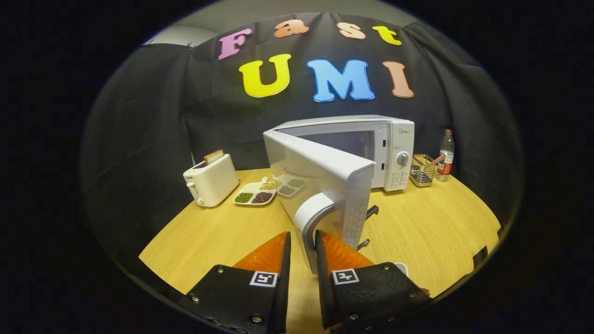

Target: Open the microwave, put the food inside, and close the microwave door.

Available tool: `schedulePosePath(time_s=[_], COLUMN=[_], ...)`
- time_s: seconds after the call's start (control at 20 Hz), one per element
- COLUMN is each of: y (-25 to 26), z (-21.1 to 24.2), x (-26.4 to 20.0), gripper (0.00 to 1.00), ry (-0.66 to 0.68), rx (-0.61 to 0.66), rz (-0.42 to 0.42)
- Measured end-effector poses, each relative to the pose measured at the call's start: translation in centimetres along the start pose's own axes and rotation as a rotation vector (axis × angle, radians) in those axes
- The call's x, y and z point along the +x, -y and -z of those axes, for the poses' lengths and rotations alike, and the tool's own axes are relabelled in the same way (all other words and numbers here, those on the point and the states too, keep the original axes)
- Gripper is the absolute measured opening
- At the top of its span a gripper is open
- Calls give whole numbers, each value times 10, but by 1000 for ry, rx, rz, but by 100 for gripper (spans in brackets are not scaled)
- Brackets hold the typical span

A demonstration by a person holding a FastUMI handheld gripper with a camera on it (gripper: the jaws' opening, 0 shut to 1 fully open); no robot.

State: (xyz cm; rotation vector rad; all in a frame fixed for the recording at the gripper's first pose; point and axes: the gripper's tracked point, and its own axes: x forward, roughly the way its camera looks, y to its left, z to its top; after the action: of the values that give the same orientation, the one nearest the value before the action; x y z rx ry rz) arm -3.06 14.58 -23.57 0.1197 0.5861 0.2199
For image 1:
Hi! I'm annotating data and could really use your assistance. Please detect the divided white bean dish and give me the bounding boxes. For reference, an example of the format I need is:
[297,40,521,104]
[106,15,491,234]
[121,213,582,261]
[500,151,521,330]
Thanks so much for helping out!
[232,176,282,206]

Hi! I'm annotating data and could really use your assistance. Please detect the white toaster oven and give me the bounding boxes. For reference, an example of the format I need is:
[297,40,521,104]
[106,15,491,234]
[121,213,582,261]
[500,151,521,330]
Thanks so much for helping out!
[263,115,415,275]

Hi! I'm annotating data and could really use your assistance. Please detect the clear plastic water bottle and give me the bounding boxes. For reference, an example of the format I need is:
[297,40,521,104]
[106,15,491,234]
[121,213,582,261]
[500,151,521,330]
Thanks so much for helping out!
[435,129,455,182]

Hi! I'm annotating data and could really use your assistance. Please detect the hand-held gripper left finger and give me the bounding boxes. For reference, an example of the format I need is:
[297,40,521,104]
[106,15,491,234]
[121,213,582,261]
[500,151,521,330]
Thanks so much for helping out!
[179,231,292,334]

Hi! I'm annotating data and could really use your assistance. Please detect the metal wire basket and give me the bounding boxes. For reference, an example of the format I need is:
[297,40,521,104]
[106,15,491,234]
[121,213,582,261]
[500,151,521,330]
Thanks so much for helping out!
[409,154,439,187]

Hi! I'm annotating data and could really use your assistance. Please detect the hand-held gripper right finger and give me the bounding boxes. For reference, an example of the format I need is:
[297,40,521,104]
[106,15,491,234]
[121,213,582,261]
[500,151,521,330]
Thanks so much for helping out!
[315,230,431,331]

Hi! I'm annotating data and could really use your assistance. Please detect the white bread toaster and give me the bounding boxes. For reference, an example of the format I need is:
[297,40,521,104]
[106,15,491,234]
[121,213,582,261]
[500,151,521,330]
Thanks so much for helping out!
[183,154,240,208]

